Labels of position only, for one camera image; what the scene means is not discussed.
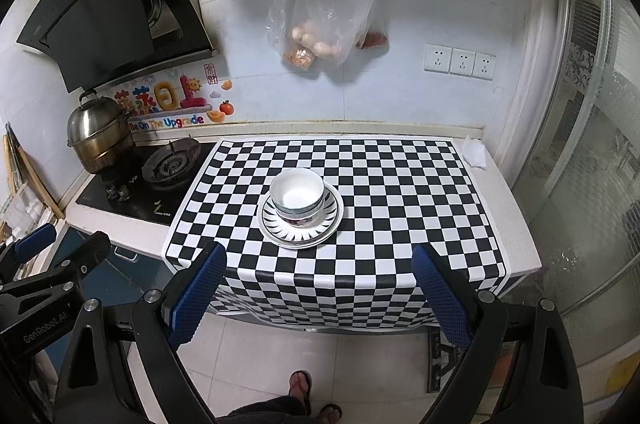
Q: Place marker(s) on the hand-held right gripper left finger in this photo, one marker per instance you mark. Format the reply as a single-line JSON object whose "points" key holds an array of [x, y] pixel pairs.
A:
{"points": [[200, 284]]}

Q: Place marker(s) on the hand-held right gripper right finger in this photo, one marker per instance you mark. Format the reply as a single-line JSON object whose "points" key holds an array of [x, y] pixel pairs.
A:
{"points": [[440, 294]]}

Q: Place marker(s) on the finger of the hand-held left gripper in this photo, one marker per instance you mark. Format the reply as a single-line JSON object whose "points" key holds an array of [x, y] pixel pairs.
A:
{"points": [[80, 256], [32, 241]]}

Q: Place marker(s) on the plain white bowl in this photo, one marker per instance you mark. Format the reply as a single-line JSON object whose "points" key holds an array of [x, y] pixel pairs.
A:
{"points": [[297, 194]]}

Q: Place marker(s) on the blue leaf pattern plate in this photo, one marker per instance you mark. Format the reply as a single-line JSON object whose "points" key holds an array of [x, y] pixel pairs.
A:
{"points": [[331, 204]]}

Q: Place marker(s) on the white dish rack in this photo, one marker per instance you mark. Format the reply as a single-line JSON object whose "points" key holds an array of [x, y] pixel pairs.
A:
{"points": [[22, 209]]}

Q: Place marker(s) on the blue kitchen cabinet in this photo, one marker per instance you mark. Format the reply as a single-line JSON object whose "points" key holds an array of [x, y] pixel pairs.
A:
{"points": [[125, 274]]}

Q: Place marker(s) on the wooden cutting board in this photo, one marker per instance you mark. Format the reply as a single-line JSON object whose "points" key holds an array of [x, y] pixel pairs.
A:
{"points": [[35, 184]]}

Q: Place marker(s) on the black gas stove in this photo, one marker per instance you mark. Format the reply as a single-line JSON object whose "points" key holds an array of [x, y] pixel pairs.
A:
{"points": [[150, 199]]}

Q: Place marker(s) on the black white checkered mat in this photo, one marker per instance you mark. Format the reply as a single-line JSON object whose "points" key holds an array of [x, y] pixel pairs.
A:
{"points": [[390, 214]]}

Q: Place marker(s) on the stainless steel steamer pot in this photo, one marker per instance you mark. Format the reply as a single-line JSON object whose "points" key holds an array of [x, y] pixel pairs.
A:
{"points": [[100, 124]]}

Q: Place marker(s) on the person's dark trousers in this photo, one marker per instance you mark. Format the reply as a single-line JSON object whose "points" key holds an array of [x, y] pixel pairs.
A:
{"points": [[265, 411]]}

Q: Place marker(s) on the white tissue paper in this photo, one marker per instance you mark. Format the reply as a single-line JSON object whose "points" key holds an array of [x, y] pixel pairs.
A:
{"points": [[475, 152]]}

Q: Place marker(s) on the black flip-flop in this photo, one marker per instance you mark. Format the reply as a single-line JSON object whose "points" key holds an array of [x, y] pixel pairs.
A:
{"points": [[330, 411], [301, 391]]}

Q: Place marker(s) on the glass sliding door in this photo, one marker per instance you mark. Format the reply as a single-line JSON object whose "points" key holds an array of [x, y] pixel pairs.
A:
{"points": [[590, 154]]}

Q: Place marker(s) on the black range hood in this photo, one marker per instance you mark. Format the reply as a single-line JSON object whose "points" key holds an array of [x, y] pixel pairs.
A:
{"points": [[100, 19]]}

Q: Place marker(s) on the small bag with orange food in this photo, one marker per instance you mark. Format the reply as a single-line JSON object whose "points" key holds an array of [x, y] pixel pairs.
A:
{"points": [[299, 56]]}

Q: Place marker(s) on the clear plastic bag of eggs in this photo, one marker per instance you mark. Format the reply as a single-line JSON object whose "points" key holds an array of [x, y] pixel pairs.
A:
{"points": [[325, 14]]}

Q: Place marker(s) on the grey metal frame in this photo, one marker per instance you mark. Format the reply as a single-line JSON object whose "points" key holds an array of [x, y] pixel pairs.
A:
{"points": [[442, 364]]}

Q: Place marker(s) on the colourful wall stickers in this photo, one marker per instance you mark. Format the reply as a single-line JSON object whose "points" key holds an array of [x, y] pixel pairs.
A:
{"points": [[165, 96]]}

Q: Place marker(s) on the white wall power outlet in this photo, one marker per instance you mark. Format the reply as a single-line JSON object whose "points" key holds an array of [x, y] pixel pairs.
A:
{"points": [[462, 62], [437, 58], [484, 65]]}

